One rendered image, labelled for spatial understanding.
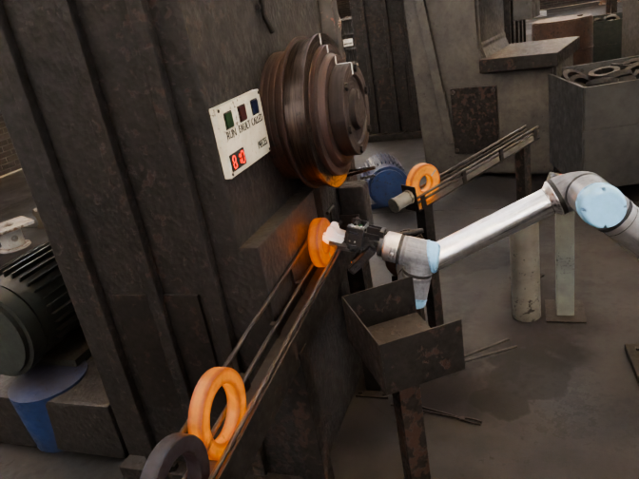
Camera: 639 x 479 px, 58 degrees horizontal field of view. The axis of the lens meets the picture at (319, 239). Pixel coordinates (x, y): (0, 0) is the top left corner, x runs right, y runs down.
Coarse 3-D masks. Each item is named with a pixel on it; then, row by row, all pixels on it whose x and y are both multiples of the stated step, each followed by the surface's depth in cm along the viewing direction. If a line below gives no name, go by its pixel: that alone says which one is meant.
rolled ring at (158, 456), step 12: (180, 432) 108; (168, 444) 101; (180, 444) 103; (192, 444) 107; (156, 456) 99; (168, 456) 100; (192, 456) 108; (204, 456) 110; (144, 468) 98; (156, 468) 97; (168, 468) 100; (192, 468) 110; (204, 468) 110
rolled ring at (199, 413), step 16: (224, 368) 120; (208, 384) 114; (224, 384) 123; (240, 384) 125; (192, 400) 112; (208, 400) 113; (240, 400) 125; (192, 416) 111; (208, 416) 113; (240, 416) 125; (192, 432) 111; (208, 432) 113; (224, 432) 122; (208, 448) 113; (224, 448) 118
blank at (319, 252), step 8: (312, 224) 176; (320, 224) 176; (328, 224) 182; (312, 232) 174; (320, 232) 176; (312, 240) 173; (320, 240) 175; (312, 248) 173; (320, 248) 175; (328, 248) 182; (312, 256) 174; (320, 256) 175; (328, 256) 181; (320, 264) 177
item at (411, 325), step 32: (384, 288) 153; (352, 320) 145; (384, 320) 156; (416, 320) 155; (384, 352) 128; (416, 352) 130; (448, 352) 133; (384, 384) 131; (416, 384) 133; (416, 416) 153; (416, 448) 157
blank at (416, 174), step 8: (416, 168) 225; (424, 168) 227; (432, 168) 229; (408, 176) 226; (416, 176) 225; (432, 176) 230; (408, 184) 226; (416, 184) 226; (432, 184) 231; (416, 192) 228; (432, 192) 232
